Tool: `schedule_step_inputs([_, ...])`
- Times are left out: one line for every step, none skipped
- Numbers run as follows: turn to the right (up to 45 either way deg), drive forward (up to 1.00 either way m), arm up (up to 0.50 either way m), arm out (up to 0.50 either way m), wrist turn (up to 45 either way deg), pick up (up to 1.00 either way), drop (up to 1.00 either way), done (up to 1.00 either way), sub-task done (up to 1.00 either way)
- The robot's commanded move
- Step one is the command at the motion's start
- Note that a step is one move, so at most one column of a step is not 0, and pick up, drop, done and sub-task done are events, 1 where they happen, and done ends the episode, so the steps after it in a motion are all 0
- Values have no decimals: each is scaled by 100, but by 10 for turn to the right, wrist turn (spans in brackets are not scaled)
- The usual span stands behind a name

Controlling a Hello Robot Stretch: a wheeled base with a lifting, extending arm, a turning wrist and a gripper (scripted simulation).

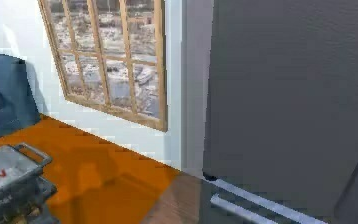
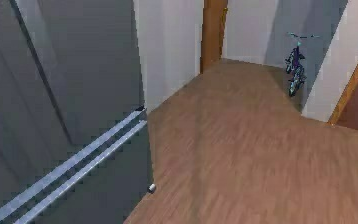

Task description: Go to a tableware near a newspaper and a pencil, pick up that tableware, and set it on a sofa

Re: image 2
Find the blue bicycle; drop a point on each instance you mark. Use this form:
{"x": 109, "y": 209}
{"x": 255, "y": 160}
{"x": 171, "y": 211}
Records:
{"x": 295, "y": 66}

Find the grey fridge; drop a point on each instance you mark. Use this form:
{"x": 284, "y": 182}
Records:
{"x": 70, "y": 83}

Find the brown wooden room door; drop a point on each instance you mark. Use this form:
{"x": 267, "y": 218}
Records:
{"x": 355, "y": 96}
{"x": 212, "y": 33}

